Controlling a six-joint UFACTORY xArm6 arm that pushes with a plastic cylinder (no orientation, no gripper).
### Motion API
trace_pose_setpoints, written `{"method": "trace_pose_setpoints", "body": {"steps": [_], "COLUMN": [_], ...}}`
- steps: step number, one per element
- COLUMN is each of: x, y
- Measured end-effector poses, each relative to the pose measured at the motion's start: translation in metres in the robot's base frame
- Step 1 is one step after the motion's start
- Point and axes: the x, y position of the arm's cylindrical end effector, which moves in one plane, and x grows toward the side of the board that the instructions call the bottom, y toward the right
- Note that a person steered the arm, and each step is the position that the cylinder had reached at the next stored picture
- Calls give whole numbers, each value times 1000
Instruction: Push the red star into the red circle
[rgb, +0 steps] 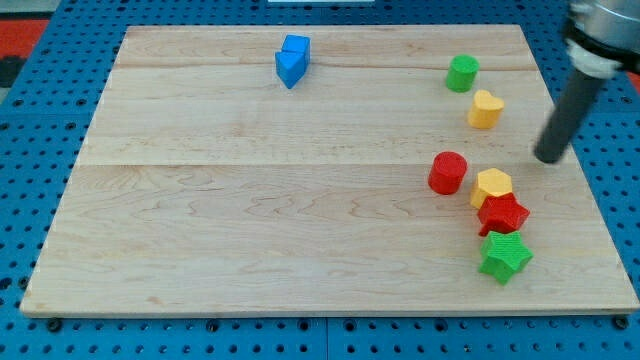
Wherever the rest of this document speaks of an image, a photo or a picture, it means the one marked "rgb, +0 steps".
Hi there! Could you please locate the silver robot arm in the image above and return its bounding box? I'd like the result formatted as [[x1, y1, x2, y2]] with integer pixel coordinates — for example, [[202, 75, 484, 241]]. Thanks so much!
[[563, 0, 639, 81]]

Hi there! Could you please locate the red cylinder block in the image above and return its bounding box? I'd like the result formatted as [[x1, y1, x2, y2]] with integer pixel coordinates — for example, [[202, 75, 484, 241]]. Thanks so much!
[[427, 151, 468, 195]]

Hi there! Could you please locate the blue cube block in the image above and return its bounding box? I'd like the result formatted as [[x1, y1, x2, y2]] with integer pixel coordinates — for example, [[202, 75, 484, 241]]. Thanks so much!
[[281, 34, 311, 64]]

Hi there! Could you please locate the blue triangle block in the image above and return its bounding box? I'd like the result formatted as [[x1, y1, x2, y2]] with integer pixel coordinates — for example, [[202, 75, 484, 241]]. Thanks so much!
[[275, 51, 307, 89]]

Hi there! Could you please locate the green star block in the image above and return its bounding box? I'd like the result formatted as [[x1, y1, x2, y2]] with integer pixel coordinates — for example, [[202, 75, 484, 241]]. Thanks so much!
[[478, 231, 534, 285]]

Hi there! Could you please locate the green cylinder block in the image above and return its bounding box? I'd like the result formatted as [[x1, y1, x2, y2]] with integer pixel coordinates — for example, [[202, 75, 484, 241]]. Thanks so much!
[[445, 54, 480, 93]]

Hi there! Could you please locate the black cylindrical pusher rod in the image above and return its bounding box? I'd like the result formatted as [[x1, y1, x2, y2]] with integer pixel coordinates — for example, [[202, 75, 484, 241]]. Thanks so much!
[[533, 69, 606, 164]]

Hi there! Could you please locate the wooden board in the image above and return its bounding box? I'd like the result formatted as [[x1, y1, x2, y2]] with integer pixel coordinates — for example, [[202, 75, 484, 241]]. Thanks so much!
[[20, 25, 639, 318]]

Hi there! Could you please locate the yellow hexagon block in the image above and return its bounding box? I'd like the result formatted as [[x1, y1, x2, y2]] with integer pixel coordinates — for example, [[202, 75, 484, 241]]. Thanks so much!
[[470, 168, 513, 209]]

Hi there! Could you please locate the yellow heart block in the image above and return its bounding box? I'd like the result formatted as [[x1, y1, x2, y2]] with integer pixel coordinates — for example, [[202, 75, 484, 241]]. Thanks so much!
[[467, 90, 505, 129]]

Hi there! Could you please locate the red star block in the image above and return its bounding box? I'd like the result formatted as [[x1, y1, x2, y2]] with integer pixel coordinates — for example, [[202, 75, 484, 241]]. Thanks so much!
[[477, 193, 530, 236]]

